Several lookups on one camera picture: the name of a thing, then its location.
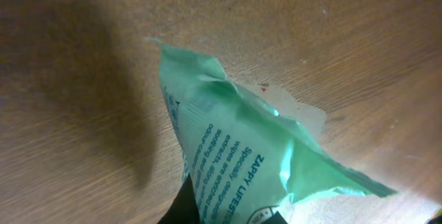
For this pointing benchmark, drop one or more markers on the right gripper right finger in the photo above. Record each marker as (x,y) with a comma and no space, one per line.
(276,219)

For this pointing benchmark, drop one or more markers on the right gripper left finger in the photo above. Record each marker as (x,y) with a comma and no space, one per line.
(183,209)

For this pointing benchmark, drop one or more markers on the mint green wipes pack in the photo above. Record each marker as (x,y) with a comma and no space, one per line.
(246,160)

